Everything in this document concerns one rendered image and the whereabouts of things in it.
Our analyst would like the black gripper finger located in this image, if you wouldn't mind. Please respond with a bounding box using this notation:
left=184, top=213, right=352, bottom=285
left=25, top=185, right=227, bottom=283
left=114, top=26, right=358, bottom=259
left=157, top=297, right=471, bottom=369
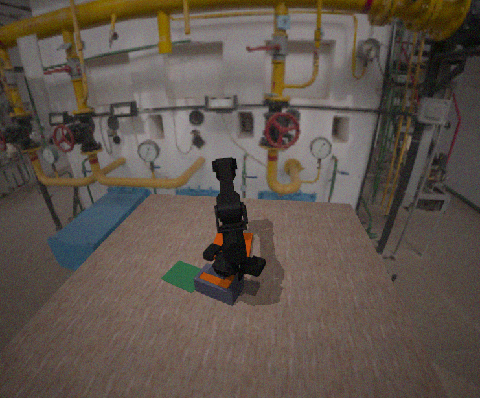
left=237, top=268, right=247, bottom=281

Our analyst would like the orange l-shaped part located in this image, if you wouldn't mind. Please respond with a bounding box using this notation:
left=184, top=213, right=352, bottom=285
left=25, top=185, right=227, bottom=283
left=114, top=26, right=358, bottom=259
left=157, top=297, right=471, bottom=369
left=199, top=272, right=234, bottom=289

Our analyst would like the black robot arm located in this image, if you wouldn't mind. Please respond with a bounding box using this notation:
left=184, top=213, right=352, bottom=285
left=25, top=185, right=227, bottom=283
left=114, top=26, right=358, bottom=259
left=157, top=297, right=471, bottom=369
left=212, top=158, right=249, bottom=277

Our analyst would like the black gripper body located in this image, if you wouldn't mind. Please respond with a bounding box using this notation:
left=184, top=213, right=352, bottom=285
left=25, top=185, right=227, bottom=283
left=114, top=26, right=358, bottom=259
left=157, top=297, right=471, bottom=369
left=203, top=243, right=266, bottom=277

